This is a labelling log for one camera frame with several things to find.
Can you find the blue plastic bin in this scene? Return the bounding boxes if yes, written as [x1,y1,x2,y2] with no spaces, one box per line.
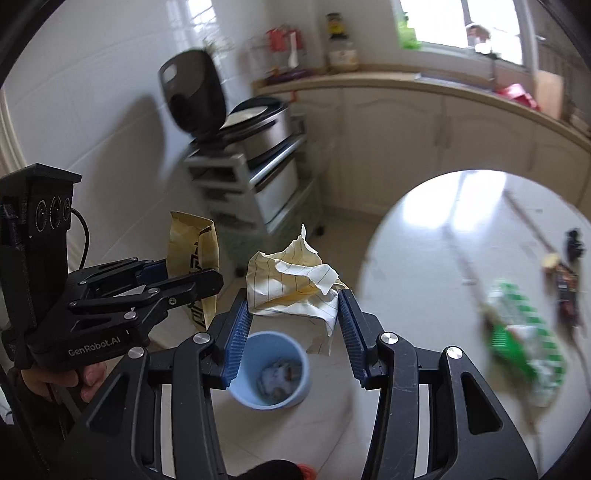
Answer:
[226,331,309,410]

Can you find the black cable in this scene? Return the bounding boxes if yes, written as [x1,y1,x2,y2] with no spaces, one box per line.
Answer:
[69,208,91,269]

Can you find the person's left forearm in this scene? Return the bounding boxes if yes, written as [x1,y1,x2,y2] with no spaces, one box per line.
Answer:
[0,369,79,480]

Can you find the kitchen window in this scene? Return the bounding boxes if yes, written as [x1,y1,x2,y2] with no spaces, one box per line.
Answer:
[392,0,541,65]

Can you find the crumpled wrapper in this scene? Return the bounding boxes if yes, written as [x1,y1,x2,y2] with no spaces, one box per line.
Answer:
[259,360,302,402]

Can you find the red cloth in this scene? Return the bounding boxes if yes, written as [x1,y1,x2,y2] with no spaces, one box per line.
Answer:
[499,83,541,110]

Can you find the person's left hand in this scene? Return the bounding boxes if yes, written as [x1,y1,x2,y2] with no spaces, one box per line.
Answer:
[18,362,109,407]

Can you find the small black object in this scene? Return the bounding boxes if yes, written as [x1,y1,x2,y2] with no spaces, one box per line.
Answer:
[566,228,585,261]

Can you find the black air fryer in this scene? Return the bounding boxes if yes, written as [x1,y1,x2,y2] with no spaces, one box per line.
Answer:
[158,50,228,139]

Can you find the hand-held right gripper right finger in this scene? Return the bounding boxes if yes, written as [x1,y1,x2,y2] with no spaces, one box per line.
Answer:
[338,288,539,480]

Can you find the lined paper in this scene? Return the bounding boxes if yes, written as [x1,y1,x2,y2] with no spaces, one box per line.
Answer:
[246,224,349,356]

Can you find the yellow snack bag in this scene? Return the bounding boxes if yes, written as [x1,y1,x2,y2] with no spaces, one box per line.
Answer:
[166,211,220,333]

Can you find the wooden cutting board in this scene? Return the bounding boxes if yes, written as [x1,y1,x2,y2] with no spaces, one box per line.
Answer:
[533,69,566,121]

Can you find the dark brown wrapper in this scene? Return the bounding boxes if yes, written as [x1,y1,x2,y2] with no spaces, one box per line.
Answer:
[551,263,580,324]

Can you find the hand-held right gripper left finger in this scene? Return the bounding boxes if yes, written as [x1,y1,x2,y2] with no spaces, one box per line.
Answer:
[58,288,254,480]

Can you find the silver rice cooker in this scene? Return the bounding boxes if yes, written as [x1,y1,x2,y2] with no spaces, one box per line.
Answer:
[226,97,294,160]

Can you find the person's dark trouser leg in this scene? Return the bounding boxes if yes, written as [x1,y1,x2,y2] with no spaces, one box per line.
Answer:
[231,459,305,480]

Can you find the green white plastic bag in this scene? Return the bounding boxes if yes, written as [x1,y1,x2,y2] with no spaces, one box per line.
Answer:
[482,279,568,407]

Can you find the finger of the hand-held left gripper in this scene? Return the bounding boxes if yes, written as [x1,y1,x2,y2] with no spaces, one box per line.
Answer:
[69,269,225,326]
[85,258,171,291]

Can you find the cream kitchen cabinets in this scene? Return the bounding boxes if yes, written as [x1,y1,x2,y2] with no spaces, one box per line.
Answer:
[252,69,591,217]

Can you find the green plant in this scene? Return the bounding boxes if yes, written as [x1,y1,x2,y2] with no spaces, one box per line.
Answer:
[398,18,422,49]

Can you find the glass jar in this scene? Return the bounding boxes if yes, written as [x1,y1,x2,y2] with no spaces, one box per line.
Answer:
[327,13,360,71]

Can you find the white rolling kitchen cart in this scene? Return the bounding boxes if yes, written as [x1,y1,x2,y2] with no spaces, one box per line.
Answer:
[185,134,326,278]

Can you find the round white table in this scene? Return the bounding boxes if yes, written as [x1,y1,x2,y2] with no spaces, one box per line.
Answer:
[358,168,591,462]

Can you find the kitchen faucet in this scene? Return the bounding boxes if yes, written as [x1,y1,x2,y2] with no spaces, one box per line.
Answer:
[466,25,500,88]

